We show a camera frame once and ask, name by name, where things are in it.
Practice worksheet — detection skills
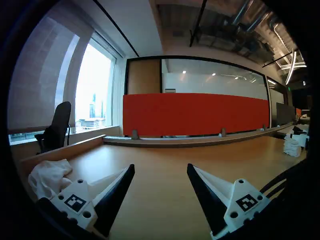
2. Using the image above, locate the black office chair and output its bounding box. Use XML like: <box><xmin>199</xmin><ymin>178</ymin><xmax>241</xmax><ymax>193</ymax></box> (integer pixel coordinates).
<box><xmin>34</xmin><ymin>101</ymin><xmax>72</xmax><ymax>154</ymax></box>

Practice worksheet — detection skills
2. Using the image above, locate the red desk screen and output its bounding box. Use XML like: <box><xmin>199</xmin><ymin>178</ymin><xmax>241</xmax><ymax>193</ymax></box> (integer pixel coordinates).
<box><xmin>122</xmin><ymin>93</ymin><xmax>270</xmax><ymax>140</ymax></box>

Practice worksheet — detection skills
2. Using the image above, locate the heap of white towels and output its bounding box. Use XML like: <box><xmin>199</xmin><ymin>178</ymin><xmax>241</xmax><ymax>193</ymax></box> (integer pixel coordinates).
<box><xmin>28</xmin><ymin>160</ymin><xmax>73</xmax><ymax>200</ymax></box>

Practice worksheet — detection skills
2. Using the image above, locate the stack of white towels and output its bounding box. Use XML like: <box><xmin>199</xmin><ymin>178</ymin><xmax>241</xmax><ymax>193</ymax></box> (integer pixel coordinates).
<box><xmin>283</xmin><ymin>125</ymin><xmax>310</xmax><ymax>158</ymax></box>

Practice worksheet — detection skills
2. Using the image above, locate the black cable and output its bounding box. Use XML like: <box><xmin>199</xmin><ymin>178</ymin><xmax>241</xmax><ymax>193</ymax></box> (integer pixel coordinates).
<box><xmin>260</xmin><ymin>166</ymin><xmax>294</xmax><ymax>198</ymax></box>

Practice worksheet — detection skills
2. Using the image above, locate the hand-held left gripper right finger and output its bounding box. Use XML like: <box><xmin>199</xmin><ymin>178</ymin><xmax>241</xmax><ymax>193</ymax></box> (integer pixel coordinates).
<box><xmin>187</xmin><ymin>164</ymin><xmax>270</xmax><ymax>238</ymax></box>

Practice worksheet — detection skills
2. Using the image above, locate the grey desk screen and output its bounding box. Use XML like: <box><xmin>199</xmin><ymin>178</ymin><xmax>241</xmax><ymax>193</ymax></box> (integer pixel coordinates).
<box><xmin>276</xmin><ymin>102</ymin><xmax>296</xmax><ymax>126</ymax></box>

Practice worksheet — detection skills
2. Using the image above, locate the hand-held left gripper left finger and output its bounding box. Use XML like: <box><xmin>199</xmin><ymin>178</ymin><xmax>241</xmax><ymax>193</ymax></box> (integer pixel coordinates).
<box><xmin>36</xmin><ymin>164</ymin><xmax>135</xmax><ymax>238</ymax></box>

